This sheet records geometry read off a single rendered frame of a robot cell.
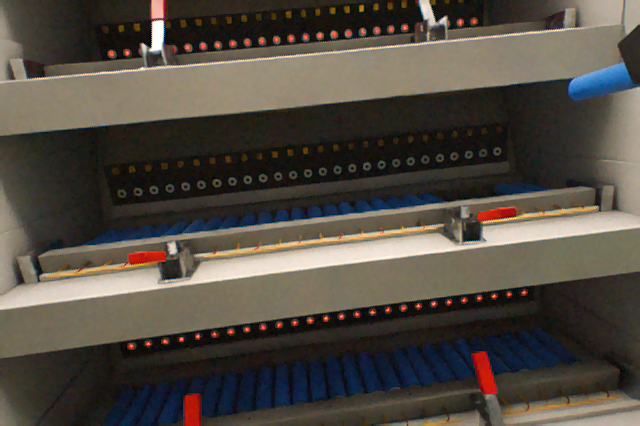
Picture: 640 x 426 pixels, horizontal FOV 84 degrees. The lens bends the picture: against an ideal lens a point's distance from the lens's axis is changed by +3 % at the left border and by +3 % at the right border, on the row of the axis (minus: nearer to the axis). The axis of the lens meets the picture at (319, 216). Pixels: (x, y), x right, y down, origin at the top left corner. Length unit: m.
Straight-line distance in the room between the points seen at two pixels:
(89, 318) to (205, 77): 0.23
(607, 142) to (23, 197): 0.61
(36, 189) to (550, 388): 0.58
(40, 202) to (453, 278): 0.43
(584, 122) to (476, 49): 0.17
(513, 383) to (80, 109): 0.50
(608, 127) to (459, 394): 0.32
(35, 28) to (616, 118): 0.64
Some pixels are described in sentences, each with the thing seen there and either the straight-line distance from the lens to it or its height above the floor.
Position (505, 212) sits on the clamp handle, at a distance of 0.29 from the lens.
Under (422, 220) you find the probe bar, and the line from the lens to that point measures 0.38.
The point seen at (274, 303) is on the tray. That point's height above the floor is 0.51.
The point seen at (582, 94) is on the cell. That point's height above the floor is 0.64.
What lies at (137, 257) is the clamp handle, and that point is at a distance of 0.28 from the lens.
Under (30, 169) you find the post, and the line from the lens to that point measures 0.48.
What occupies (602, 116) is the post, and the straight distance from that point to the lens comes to 0.50.
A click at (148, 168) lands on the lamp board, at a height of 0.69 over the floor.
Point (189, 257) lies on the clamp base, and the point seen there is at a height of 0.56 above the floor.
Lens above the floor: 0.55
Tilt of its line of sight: 6 degrees up
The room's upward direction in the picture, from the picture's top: 7 degrees counter-clockwise
